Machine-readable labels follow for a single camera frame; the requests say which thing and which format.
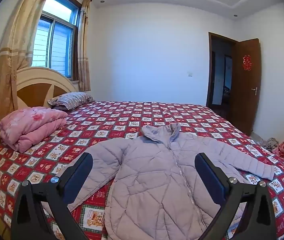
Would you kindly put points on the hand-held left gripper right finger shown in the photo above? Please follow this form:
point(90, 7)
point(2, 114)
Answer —
point(207, 177)

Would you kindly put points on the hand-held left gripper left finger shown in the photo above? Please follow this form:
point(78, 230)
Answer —
point(78, 177)

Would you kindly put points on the pale quilted puffer jacket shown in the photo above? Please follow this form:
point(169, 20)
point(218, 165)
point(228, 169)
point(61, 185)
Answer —
point(152, 180)

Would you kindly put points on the grey clothes pile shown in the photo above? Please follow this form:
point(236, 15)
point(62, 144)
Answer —
point(269, 143)

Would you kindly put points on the bed with red patterned cover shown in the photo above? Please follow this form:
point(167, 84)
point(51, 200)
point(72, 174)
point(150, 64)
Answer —
point(107, 120)

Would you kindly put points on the folded pink floral quilt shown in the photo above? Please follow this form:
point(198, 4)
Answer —
point(31, 125)

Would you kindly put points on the striped pillow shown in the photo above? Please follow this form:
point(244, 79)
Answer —
point(72, 100)

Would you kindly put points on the brown wooden door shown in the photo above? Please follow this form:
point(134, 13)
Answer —
point(244, 92)

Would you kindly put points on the cream and wood headboard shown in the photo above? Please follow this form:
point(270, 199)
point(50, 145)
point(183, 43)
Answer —
point(31, 92)

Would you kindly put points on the red paper door decoration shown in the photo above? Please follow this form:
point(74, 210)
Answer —
point(247, 62)

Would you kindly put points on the narrow beige floral curtain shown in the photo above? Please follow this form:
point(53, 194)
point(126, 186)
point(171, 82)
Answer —
point(84, 55)

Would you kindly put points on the blue framed window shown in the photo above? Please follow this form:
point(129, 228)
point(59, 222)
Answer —
point(57, 37)

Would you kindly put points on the long beige floral curtain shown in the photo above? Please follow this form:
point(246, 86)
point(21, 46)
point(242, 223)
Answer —
point(19, 42)

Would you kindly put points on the white wall socket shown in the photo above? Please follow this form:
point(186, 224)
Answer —
point(190, 74)

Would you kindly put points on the dark wooden door frame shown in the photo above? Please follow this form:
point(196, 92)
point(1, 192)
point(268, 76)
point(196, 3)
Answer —
point(210, 67)

